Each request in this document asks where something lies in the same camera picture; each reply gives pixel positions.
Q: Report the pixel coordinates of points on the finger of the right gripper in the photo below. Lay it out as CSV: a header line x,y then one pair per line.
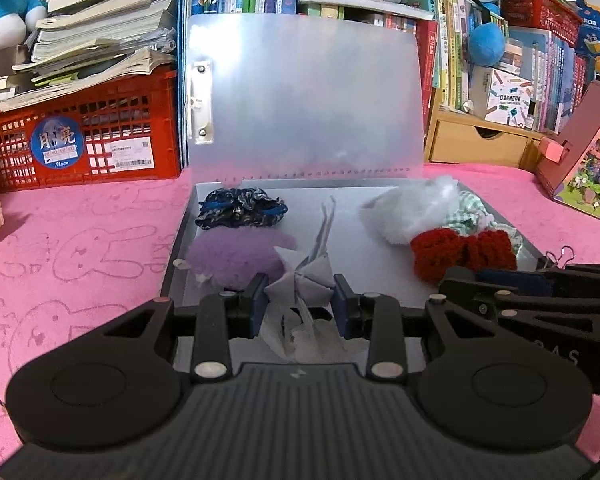
x,y
496,303
573,281

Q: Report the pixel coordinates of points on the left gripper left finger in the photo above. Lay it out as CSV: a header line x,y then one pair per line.
x,y
222,317

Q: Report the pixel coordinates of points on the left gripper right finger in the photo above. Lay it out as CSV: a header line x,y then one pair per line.
x,y
377,318

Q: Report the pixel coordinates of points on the white tissue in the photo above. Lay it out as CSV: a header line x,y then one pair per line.
x,y
295,339

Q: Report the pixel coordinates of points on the white paper crane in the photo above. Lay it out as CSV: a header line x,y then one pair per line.
x,y
307,278

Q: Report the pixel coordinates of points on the red knitted scrunchie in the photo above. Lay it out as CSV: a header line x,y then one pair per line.
x,y
439,250

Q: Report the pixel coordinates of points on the white fluffy scrunchie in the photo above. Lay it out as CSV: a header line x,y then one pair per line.
x,y
414,207

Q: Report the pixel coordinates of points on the navy floral scrunchie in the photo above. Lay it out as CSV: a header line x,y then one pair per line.
x,y
237,207

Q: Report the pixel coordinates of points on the green checkered scrunchie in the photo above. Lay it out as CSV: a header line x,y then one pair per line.
x,y
472,218

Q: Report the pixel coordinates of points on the black binder clips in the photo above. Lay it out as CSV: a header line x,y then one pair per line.
x,y
557,260

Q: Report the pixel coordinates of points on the pink triangular miniature house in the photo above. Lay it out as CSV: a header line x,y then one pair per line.
x,y
569,166

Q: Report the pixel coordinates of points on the wooden drawer organizer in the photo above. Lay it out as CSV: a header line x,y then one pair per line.
x,y
457,138

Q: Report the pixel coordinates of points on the small white patterned box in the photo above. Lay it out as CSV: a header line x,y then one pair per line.
x,y
507,99

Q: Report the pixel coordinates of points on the translucent plastic file box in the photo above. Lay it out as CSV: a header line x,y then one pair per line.
x,y
306,108

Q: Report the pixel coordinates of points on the red plastic crate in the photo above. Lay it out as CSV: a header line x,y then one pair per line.
x,y
124,129

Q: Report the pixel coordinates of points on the red basket on books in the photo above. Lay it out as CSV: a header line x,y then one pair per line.
x,y
557,16

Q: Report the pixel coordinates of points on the stack of books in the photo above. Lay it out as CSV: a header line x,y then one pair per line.
x,y
82,43

